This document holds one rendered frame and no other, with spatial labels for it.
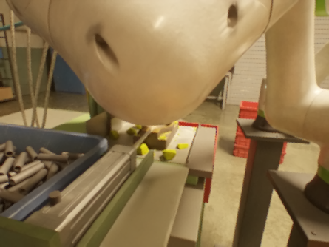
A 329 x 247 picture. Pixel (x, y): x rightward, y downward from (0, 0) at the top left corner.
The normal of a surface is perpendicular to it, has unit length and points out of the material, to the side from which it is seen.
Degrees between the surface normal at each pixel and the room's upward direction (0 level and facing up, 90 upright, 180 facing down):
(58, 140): 81
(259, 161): 90
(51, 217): 0
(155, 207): 0
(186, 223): 0
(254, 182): 90
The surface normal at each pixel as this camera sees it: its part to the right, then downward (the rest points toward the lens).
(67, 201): 0.04, -0.95
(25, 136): -0.25, 0.14
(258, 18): 0.65, 0.42
